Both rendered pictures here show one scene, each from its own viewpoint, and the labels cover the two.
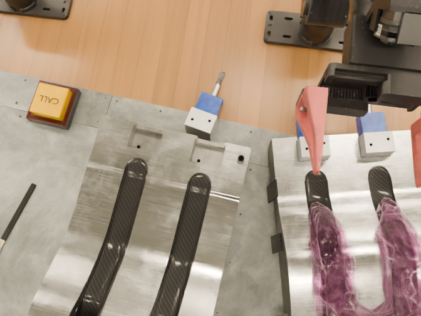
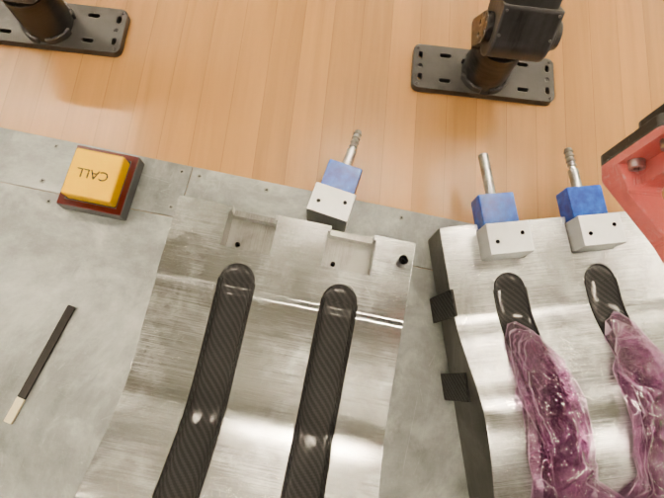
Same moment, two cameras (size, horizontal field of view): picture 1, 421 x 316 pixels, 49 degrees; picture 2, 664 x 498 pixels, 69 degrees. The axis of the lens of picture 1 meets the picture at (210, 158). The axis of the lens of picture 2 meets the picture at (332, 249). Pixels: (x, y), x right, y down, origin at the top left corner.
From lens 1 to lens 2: 0.26 m
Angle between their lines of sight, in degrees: 5
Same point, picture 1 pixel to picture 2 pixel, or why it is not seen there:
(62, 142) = (116, 240)
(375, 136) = (596, 221)
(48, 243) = (97, 400)
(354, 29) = not seen: outside the picture
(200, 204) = (341, 333)
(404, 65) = not seen: outside the picture
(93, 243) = (168, 406)
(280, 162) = (456, 263)
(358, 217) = (580, 345)
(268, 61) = (419, 117)
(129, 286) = (234, 481)
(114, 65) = (195, 123)
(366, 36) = not seen: outside the picture
